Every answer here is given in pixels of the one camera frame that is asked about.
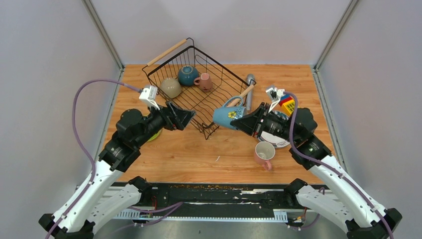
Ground colourful toy brick block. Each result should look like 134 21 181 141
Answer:
279 95 295 116

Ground black wire dish rack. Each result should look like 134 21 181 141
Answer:
142 37 249 138

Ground pink cup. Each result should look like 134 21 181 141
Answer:
254 141 276 171

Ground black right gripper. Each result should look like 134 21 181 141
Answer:
230 102 299 143

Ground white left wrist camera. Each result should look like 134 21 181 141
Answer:
139 85 160 110

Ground beige ceramic bowl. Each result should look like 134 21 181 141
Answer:
160 78 182 99

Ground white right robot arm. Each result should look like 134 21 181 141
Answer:
229 103 403 239

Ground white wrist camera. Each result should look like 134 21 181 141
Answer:
139 85 160 110
265 85 285 112

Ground white plate red characters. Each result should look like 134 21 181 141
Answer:
257 111 290 148

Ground lime green plate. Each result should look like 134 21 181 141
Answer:
147 129 163 142

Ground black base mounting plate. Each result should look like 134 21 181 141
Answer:
136 183 305 218

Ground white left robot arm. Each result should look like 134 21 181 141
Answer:
39 102 196 239

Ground dark blue ceramic bowl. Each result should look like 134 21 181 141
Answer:
178 65 200 86

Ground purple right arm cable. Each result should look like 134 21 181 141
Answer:
283 91 395 239

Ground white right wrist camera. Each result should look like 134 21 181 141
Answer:
265 85 285 112

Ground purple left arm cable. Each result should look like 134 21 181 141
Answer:
44 79 183 239

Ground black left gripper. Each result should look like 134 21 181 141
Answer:
134 99 196 147

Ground small mauve cup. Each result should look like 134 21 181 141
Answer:
194 73 213 92

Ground light blue mug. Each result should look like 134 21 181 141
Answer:
212 96 247 130

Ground grey cylindrical handle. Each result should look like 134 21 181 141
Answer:
245 74 256 112

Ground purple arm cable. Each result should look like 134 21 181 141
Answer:
283 91 395 239
44 79 183 239

